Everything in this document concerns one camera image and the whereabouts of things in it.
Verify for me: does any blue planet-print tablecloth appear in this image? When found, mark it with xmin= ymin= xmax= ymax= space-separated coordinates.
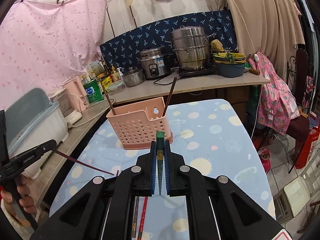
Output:
xmin=50 ymin=99 xmax=275 ymax=239

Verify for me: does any left hand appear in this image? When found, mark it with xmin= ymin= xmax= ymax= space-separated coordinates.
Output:
xmin=1 ymin=175 xmax=37 ymax=228

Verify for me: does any white blender appliance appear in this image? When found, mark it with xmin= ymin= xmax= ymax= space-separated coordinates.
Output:
xmin=48 ymin=88 xmax=82 ymax=125

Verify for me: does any pink floral garment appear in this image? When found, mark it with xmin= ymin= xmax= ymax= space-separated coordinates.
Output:
xmin=250 ymin=51 xmax=300 ymax=135

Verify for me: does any induction cooktop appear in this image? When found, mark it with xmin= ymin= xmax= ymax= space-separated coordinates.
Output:
xmin=177 ymin=66 xmax=216 ymax=78

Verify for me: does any small steel pot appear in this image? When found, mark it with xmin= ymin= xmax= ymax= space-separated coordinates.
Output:
xmin=123 ymin=68 xmax=145 ymax=87

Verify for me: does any clear plastic food container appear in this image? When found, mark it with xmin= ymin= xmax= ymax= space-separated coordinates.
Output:
xmin=106 ymin=80 xmax=125 ymax=95

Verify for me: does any silver rice cooker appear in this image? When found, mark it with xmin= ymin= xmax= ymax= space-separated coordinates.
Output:
xmin=139 ymin=47 xmax=171 ymax=80

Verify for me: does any maroon chopstick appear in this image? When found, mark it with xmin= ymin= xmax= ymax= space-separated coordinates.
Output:
xmin=162 ymin=75 xmax=178 ymax=117

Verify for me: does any white dish rack bin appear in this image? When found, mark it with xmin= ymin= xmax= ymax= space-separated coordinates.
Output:
xmin=4 ymin=103 xmax=70 ymax=179

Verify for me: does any green chopstick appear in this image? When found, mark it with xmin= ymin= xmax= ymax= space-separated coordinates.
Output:
xmin=156 ymin=131 xmax=165 ymax=195

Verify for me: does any beige curtain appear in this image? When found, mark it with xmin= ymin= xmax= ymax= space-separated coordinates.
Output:
xmin=206 ymin=0 xmax=304 ymax=79

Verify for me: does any blue bowl with vegetables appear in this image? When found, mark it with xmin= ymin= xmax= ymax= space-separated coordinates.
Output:
xmin=213 ymin=52 xmax=246 ymax=78

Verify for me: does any yellow snack packet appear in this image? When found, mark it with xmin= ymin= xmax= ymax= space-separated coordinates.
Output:
xmin=100 ymin=76 xmax=113 ymax=91

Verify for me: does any navy floral backsplash cloth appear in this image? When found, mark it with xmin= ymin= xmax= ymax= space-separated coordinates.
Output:
xmin=100 ymin=10 xmax=238 ymax=72

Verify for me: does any pink perforated utensil holder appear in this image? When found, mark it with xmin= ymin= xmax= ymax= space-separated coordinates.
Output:
xmin=107 ymin=97 xmax=174 ymax=150

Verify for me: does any stacked steel steamer pot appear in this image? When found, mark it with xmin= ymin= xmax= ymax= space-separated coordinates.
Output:
xmin=170 ymin=26 xmax=212 ymax=71

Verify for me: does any grey-blue bin lid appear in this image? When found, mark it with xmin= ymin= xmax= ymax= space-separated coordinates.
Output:
xmin=5 ymin=88 xmax=53 ymax=144

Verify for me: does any pink dotted sheet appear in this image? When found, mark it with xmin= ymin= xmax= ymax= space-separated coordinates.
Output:
xmin=1 ymin=0 xmax=106 ymax=109

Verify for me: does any yellow oil bottle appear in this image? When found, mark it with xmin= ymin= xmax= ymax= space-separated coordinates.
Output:
xmin=111 ymin=64 xmax=121 ymax=82

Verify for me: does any pink electric kettle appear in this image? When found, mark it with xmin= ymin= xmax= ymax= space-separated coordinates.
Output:
xmin=62 ymin=76 xmax=89 ymax=113

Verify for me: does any brown chopstick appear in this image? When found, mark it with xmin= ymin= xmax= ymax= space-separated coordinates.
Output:
xmin=102 ymin=86 xmax=117 ymax=115
xmin=131 ymin=196 xmax=139 ymax=238

